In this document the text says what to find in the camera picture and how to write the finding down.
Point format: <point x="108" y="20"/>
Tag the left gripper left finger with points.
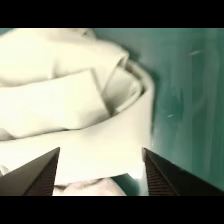
<point x="40" y="176"/>

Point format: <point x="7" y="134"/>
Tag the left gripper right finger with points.
<point x="166" y="180"/>

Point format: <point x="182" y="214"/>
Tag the white shirt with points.
<point x="66" y="110"/>

